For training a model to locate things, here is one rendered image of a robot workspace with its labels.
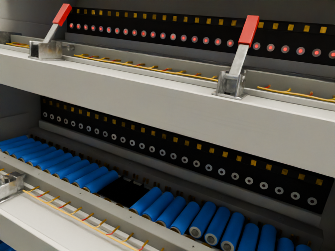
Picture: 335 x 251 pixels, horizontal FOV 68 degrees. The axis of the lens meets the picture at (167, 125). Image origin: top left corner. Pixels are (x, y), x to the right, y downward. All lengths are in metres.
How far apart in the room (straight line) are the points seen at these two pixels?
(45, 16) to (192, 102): 0.46
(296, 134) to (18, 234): 0.33
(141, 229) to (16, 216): 0.16
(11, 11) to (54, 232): 0.42
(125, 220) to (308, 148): 0.21
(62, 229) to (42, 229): 0.02
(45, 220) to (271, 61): 0.38
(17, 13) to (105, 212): 0.42
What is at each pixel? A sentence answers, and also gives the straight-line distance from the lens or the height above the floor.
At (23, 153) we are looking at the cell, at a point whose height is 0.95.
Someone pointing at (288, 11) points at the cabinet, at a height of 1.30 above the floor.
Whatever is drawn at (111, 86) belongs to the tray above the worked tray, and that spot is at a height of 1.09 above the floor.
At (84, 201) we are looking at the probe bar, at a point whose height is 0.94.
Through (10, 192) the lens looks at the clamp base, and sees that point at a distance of 0.42.
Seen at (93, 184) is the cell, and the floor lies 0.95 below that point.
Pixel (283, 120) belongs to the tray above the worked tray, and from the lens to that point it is 0.23.
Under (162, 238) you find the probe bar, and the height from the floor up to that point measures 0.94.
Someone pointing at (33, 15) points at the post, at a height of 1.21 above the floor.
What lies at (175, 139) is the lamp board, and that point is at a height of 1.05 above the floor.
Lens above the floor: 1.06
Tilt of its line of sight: 1 degrees up
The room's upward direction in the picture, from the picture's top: 16 degrees clockwise
